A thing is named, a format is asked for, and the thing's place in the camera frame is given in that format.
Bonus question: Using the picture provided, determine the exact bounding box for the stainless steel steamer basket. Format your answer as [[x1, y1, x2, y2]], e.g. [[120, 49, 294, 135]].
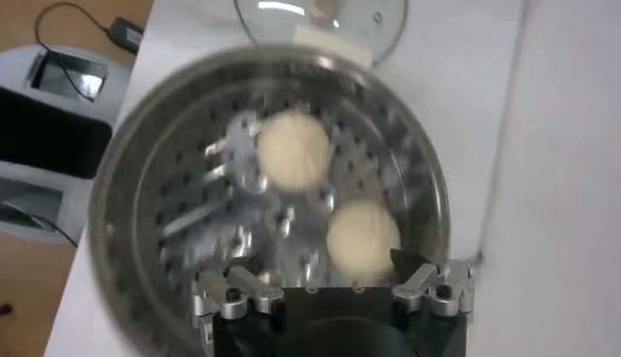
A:
[[86, 23, 452, 357]]

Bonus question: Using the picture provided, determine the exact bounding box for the glass lid with cream handle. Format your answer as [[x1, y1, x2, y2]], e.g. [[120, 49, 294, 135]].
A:
[[232, 0, 409, 64]]

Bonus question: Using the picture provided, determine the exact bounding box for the black floor power brick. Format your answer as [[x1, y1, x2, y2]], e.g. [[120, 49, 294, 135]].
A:
[[32, 1, 146, 55]]

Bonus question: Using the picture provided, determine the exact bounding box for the white and black robot base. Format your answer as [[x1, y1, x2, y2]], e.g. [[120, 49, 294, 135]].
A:
[[0, 43, 133, 246]]

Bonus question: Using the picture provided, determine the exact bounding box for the white steamed baozi bun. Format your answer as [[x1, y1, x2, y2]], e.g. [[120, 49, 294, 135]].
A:
[[325, 199, 403, 282], [255, 110, 332, 194]]

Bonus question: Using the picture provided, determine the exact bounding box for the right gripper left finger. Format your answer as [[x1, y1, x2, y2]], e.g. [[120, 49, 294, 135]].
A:
[[190, 265, 286, 341]]

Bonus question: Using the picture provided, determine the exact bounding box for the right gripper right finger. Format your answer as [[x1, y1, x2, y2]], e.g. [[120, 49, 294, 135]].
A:
[[390, 248, 480, 322]]

